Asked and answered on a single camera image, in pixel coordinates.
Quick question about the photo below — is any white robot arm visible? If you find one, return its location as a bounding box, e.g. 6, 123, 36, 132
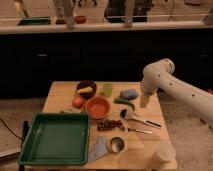
140, 58, 213, 128

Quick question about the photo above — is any green plastic tray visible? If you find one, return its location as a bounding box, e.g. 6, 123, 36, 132
18, 113, 90, 166

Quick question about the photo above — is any background green tray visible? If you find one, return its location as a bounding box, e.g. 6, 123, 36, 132
17, 18, 51, 26

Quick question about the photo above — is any green pepper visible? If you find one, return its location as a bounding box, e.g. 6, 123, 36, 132
114, 97, 135, 111

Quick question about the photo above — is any silver fork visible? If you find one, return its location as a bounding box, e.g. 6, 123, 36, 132
121, 126, 153, 134

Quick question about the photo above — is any light green cup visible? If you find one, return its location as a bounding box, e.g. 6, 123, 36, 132
102, 83, 113, 97

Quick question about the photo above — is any wooden table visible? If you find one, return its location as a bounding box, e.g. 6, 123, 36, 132
32, 81, 177, 170

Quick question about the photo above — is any orange terracotta bowl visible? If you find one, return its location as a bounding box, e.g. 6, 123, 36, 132
84, 96, 110, 119

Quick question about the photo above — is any bunch of dark grapes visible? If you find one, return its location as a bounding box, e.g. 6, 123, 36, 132
97, 119, 123, 131

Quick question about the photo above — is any small metal cup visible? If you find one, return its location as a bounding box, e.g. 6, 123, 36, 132
109, 137, 125, 154

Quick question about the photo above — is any white paper cup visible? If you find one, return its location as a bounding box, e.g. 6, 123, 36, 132
153, 141, 176, 164

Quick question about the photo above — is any dark brown bowl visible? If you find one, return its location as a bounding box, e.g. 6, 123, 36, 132
76, 80, 97, 100

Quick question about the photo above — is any yellow corn cob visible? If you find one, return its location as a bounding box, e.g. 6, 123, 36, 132
76, 86, 93, 94

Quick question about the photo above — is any blue grey cloth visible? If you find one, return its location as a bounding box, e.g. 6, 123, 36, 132
88, 136, 109, 162

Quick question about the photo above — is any red tomato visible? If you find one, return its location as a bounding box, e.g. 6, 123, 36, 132
72, 97, 84, 108

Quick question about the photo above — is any pale vegetable piece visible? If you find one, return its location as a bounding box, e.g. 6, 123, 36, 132
61, 107, 81, 113

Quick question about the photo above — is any background red bowl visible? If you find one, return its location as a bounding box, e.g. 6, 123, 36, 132
74, 16, 86, 24

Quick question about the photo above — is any black handled spatula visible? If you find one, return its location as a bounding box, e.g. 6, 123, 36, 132
120, 109, 161, 128

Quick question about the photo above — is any black cable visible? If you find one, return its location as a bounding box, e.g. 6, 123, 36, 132
0, 118, 24, 141

